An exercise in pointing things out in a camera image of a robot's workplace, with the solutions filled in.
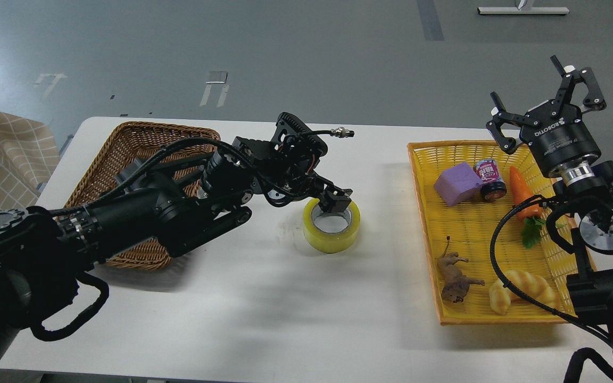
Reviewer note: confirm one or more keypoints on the beige checkered cloth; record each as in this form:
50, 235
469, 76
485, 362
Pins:
28, 157

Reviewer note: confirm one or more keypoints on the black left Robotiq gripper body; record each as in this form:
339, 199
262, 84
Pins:
289, 175

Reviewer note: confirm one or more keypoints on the yellow plastic basket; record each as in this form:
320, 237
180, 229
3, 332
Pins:
467, 229

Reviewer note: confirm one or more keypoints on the brown wicker basket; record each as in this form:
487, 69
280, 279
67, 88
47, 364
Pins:
129, 141

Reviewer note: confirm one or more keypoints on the purple foam block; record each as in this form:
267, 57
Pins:
457, 184

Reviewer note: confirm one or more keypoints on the yellow tape roll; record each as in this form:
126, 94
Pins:
330, 242

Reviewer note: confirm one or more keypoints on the orange toy carrot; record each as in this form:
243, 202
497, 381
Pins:
531, 217

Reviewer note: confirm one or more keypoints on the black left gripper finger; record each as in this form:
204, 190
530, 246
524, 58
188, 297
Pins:
332, 198

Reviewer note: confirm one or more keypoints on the white stand base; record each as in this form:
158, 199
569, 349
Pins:
523, 11

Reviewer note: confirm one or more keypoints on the toy croissant bread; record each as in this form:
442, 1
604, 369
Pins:
534, 286

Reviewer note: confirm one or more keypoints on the small pink can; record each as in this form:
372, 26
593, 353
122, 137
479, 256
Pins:
493, 187

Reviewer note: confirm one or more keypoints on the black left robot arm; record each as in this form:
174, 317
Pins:
185, 195

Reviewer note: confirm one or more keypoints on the brown toy lion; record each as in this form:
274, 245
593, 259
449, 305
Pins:
456, 284

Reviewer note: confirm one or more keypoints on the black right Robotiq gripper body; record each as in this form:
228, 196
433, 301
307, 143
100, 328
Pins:
558, 139

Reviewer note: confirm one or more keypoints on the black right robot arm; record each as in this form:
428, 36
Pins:
581, 211

